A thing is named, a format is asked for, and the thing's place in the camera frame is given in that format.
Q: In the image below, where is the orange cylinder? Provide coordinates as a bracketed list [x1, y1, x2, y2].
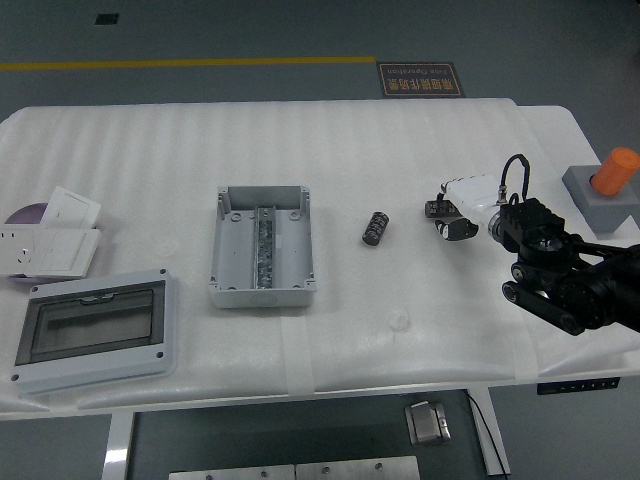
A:
[592, 146, 640, 197]

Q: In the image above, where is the grey metal plate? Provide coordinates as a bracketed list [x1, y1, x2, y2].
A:
[168, 464, 296, 480]
[294, 456, 421, 480]

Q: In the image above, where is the white foam mat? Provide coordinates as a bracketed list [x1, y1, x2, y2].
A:
[0, 98, 629, 414]

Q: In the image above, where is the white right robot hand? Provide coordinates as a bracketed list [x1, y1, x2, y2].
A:
[423, 172, 503, 245]

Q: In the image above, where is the dark grey base platform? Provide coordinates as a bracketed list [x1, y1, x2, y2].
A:
[124, 388, 489, 480]

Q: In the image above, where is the white switch panel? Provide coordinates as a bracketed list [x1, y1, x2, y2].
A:
[34, 227, 103, 279]
[40, 185, 103, 230]

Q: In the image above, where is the black floor sign orange text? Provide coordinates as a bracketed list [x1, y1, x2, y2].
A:
[375, 61, 467, 100]

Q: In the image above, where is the white tape strip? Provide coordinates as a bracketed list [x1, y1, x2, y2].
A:
[512, 319, 541, 387]

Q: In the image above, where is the black table control panel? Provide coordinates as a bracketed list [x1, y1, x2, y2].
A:
[537, 377, 621, 396]

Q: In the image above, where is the thin black cable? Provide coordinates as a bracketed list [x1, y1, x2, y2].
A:
[465, 390, 506, 477]

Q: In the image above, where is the grey block holder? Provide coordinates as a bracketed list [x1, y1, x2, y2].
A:
[561, 163, 640, 241]

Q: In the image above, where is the white table leg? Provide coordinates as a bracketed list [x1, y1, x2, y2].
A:
[467, 387, 512, 477]
[102, 412, 136, 480]

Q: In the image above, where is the white wall socket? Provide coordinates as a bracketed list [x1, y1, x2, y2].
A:
[0, 224, 37, 277]

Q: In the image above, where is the black cylindrical battery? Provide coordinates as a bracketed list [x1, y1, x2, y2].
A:
[361, 210, 392, 247]
[424, 199, 454, 220]

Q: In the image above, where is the metal mounting rail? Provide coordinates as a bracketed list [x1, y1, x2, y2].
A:
[252, 205, 277, 290]

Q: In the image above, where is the grey open junction box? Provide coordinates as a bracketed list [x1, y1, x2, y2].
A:
[208, 185, 318, 310]

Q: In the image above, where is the silver metal floor box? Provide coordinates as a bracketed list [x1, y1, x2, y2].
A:
[403, 400, 454, 447]

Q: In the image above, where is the purple disc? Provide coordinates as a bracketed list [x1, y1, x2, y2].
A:
[3, 202, 50, 286]

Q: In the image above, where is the grey distribution box dark cover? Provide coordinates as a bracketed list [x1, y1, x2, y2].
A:
[9, 268, 180, 397]

